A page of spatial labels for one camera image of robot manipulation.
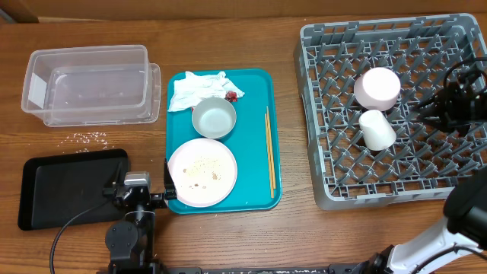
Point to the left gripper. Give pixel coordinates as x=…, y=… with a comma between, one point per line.
x=160, y=200

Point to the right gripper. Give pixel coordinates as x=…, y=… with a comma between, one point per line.
x=447, y=109

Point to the white paper cup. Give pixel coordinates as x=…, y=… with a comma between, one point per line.
x=378, y=134

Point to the small pink bowl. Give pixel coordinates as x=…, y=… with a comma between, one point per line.
x=377, y=89

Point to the grey bowl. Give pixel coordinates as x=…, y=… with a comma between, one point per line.
x=214, y=118

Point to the wooden chopstick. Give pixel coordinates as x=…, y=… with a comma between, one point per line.
x=273, y=164
x=269, y=150

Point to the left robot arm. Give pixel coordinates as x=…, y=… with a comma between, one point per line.
x=131, y=240

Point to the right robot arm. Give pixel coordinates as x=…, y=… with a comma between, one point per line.
x=462, y=230

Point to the grey dishwasher rack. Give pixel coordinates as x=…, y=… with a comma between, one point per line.
x=423, y=163

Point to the large pink plate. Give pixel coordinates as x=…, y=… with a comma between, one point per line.
x=202, y=192

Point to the rice pile on plate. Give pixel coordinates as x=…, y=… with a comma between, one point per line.
x=204, y=167

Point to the spilled rice grains on table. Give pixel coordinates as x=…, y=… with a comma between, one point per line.
x=81, y=142

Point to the black plastic tray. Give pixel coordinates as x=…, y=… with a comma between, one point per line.
x=54, y=189

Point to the teal serving tray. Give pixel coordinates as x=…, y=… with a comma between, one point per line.
x=248, y=143

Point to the crumpled white napkin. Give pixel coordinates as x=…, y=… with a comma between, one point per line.
x=191, y=90

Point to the clear plastic storage bin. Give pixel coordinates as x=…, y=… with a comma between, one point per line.
x=92, y=86

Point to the red wrapper scrap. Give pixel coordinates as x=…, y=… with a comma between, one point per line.
x=231, y=96

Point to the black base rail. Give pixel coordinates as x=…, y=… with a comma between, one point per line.
x=331, y=269

